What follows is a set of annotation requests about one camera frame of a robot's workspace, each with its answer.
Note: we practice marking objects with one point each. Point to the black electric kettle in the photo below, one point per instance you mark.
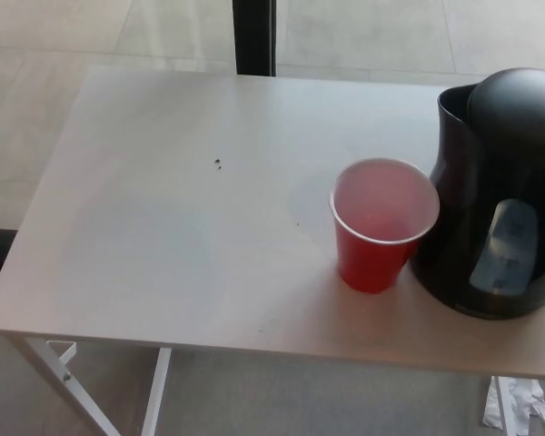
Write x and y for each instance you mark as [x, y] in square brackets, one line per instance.
[463, 191]

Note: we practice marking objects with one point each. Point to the red plastic cup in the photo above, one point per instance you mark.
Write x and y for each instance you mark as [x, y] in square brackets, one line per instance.
[368, 263]

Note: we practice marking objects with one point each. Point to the white table leg with brace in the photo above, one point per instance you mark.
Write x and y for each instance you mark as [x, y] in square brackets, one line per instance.
[68, 386]

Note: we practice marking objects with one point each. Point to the crumpled white paper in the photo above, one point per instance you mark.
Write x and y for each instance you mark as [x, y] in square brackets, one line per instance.
[527, 397]

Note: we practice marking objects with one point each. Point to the black vertical window post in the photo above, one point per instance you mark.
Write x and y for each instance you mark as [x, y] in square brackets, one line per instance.
[254, 36]

